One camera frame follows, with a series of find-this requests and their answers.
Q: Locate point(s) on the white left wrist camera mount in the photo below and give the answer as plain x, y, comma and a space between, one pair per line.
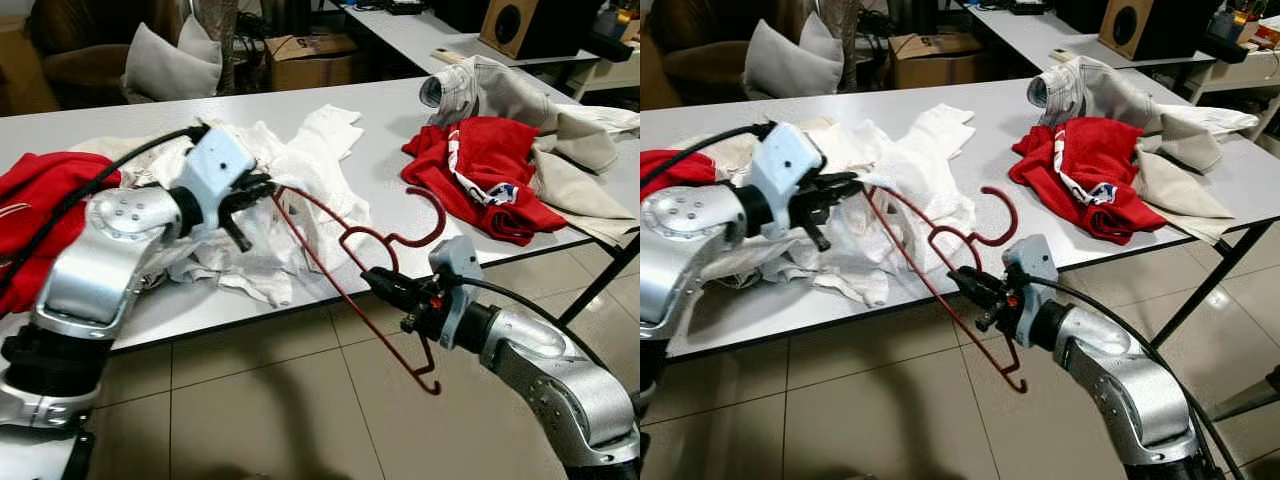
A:
215, 165
785, 165

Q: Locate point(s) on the brown armchair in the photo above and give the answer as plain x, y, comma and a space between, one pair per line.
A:
80, 50
700, 50

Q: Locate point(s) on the beige remote control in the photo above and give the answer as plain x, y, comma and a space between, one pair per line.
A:
450, 56
1067, 56

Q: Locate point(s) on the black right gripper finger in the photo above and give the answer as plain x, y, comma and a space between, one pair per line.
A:
978, 297
395, 298
390, 280
972, 279

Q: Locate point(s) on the black device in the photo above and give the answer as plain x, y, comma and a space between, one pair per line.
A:
610, 40
1225, 40

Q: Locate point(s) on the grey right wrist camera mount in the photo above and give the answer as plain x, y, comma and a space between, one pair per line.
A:
1030, 262
455, 262

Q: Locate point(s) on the white shirt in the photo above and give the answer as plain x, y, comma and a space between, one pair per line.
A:
320, 180
920, 170

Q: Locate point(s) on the white pillow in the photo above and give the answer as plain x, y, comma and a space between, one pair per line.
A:
170, 70
790, 65

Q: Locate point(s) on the red shirt with striped collar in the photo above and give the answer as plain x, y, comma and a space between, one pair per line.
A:
480, 150
1090, 150

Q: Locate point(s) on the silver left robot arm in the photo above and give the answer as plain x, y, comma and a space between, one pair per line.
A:
100, 260
690, 250

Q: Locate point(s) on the wooden black speaker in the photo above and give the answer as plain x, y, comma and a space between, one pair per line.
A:
1128, 25
510, 25

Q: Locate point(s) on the dark red hanger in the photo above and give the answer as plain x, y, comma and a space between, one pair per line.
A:
443, 218
1015, 218

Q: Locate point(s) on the grey mottled pole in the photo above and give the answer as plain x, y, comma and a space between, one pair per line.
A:
218, 40
840, 40

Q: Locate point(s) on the red garment with white stripe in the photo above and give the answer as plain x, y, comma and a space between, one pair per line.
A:
665, 170
40, 200

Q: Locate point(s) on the brown cardboard box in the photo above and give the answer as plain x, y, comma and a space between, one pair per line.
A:
935, 65
310, 65

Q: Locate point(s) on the cream garment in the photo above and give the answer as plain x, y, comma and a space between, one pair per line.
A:
570, 190
1175, 190

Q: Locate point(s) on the white side table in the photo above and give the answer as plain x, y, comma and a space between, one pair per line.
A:
615, 75
1240, 70

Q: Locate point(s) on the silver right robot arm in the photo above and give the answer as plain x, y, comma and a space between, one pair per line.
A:
560, 380
1130, 380

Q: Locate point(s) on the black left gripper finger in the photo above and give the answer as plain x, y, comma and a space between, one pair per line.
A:
838, 182
257, 183
838, 198
256, 199

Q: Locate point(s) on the black table leg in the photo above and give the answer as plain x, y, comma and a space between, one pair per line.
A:
1200, 288
600, 280

